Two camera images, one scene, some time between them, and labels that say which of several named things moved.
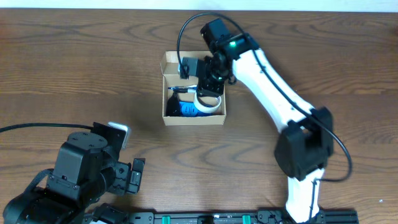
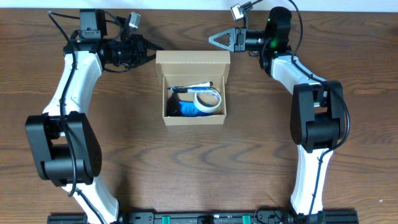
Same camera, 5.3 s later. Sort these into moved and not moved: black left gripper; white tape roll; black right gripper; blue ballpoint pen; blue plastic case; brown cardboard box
Moved: black left gripper; black right gripper
Not moved: brown cardboard box; blue ballpoint pen; blue plastic case; white tape roll
